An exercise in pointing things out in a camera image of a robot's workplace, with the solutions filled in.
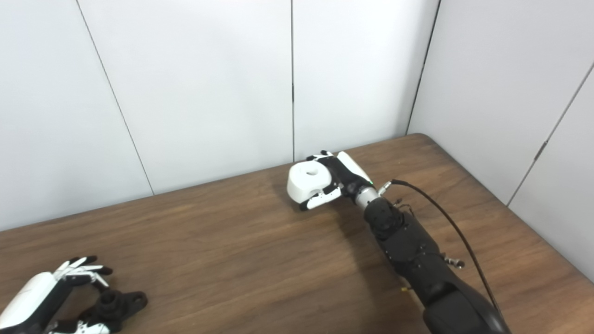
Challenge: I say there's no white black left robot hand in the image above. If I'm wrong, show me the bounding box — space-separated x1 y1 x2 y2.
0 256 113 334

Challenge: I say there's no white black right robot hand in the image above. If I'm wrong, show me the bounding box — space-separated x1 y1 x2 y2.
299 150 375 212

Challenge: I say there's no round white plastic piece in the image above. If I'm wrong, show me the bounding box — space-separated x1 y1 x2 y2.
286 161 333 205

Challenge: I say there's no black flanged holder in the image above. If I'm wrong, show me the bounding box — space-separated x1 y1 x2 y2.
79 290 149 333

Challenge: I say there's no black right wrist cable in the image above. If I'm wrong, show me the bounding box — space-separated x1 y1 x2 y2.
378 179 504 321

